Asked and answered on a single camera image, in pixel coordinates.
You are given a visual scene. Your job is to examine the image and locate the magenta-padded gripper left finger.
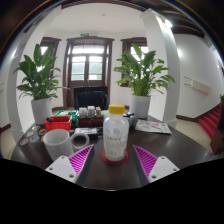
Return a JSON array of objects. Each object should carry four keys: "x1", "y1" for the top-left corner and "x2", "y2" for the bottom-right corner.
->
[{"x1": 44, "y1": 144, "x2": 97, "y2": 188}]

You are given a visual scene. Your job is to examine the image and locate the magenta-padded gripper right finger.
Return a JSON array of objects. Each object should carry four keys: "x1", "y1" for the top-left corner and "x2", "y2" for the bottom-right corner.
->
[{"x1": 131, "y1": 144, "x2": 181, "y2": 188}]

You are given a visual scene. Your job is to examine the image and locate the clear bottle with yellow cap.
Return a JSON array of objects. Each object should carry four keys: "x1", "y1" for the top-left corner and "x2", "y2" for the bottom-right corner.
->
[{"x1": 102, "y1": 103, "x2": 130, "y2": 163}]

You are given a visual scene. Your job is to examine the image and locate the white speckled mug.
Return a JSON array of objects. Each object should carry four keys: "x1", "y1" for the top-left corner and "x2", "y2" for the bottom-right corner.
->
[{"x1": 43, "y1": 128, "x2": 90, "y2": 162}]

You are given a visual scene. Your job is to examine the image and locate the black flat device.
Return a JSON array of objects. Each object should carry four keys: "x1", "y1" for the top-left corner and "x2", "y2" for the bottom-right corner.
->
[{"x1": 74, "y1": 127, "x2": 102, "y2": 140}]

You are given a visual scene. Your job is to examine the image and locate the flat round red coaster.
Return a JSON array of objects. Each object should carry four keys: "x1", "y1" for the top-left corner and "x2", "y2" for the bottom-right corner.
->
[{"x1": 100, "y1": 149, "x2": 129, "y2": 166}]

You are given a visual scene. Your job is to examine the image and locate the printed paper brochure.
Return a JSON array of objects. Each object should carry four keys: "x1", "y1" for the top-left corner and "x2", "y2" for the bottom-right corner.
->
[{"x1": 134, "y1": 119, "x2": 173, "y2": 135}]

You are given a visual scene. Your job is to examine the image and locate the red plastic box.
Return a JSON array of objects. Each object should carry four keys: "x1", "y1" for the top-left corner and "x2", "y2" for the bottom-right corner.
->
[{"x1": 44, "y1": 115, "x2": 73, "y2": 132}]

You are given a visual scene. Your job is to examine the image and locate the brown tray with small jars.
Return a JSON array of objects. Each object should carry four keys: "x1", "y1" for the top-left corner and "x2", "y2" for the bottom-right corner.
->
[{"x1": 78, "y1": 105, "x2": 104, "y2": 128}]

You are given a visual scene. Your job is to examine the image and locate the dark grey round gadget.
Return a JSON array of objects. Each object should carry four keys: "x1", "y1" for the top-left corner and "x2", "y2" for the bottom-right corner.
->
[{"x1": 123, "y1": 112, "x2": 139, "y2": 129}]

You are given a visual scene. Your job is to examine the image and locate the green flat box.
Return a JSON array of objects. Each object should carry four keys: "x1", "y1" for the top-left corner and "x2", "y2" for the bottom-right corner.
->
[{"x1": 54, "y1": 110, "x2": 79, "y2": 121}]

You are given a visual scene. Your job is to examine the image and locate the pale green pouch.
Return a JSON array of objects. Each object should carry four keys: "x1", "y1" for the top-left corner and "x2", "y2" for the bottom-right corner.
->
[{"x1": 101, "y1": 109, "x2": 111, "y2": 120}]

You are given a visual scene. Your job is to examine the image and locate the black office chair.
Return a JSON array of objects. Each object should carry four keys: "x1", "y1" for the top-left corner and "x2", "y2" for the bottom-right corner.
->
[{"x1": 73, "y1": 86, "x2": 109, "y2": 110}]

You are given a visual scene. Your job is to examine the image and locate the red carpeted staircase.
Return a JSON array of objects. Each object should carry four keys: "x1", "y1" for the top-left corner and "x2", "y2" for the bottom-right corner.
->
[{"x1": 198, "y1": 104, "x2": 224, "y2": 139}]

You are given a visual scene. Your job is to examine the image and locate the potted plant in white pot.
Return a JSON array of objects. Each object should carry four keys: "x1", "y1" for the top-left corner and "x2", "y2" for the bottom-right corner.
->
[
  {"x1": 13, "y1": 43, "x2": 66, "y2": 126},
  {"x1": 113, "y1": 43, "x2": 176, "y2": 119}
]

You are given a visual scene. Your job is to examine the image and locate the dark wooden double door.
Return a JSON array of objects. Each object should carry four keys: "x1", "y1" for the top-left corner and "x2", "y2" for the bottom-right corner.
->
[{"x1": 63, "y1": 36, "x2": 115, "y2": 108}]

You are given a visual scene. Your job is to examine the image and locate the dark wooden framed window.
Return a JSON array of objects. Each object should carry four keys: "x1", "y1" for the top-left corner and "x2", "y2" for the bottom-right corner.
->
[
  {"x1": 120, "y1": 37, "x2": 149, "y2": 88},
  {"x1": 39, "y1": 36, "x2": 62, "y2": 78}
]

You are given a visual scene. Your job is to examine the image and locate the white wall radiator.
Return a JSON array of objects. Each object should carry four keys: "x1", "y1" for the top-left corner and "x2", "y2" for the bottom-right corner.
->
[{"x1": 183, "y1": 76, "x2": 213, "y2": 95}]

